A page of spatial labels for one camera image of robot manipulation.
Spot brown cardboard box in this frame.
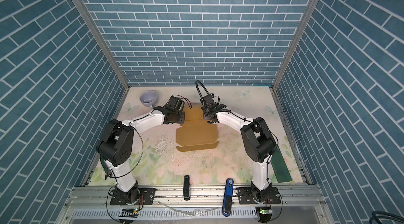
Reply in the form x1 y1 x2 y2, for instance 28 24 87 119
176 104 218 152

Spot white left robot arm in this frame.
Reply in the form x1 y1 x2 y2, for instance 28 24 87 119
96 95 192 205

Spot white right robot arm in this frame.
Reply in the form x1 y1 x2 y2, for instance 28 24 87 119
195 80 279 203

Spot lavender ceramic cup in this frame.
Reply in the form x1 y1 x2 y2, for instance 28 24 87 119
140 90 158 108

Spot black marker pen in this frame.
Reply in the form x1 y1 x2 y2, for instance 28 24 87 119
183 175 190 201

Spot green rectangular block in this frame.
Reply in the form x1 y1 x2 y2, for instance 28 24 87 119
271 147 292 183

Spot left controller board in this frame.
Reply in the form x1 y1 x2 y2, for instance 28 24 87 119
119 208 140 219

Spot controller board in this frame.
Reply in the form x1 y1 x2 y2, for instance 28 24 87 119
119 208 140 219
255 207 272 223

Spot right controller board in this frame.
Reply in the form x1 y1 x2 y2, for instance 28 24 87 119
255 207 272 223

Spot aluminium right corner post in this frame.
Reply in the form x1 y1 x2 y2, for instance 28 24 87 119
272 0 319 91

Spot aluminium corner post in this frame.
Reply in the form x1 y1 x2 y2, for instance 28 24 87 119
72 0 130 91
272 0 319 91

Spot green handled pliers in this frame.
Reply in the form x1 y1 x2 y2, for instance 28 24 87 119
100 156 110 180

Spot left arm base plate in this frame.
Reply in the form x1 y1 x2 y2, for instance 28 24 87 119
108 187 156 206

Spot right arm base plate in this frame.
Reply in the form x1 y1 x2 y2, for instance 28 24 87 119
235 187 282 205

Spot aluminium front rail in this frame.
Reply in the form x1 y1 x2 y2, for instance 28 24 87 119
57 184 332 224

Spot aluminium left corner post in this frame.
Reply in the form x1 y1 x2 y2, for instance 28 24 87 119
72 0 130 91

